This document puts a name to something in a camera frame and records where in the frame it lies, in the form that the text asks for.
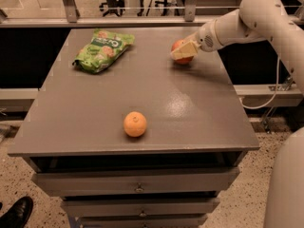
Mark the top grey drawer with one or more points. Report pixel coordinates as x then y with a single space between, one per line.
151 181

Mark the metal railing frame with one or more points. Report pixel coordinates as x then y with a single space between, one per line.
89 14

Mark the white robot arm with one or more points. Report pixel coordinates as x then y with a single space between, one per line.
254 20

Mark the black leather shoe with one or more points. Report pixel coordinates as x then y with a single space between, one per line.
18 215

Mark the green snack bag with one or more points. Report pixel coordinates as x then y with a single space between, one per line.
103 50

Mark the grey drawer cabinet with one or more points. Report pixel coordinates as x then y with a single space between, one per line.
144 144

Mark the orange fruit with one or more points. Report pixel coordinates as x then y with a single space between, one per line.
134 124

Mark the bottom grey drawer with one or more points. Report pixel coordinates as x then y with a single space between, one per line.
173 221

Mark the grey drawer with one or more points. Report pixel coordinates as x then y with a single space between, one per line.
139 207
151 181
173 221

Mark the middle grey drawer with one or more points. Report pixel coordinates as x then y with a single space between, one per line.
139 207

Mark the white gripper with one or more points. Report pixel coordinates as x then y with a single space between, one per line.
205 42

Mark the red apple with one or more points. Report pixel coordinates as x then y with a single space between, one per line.
182 52

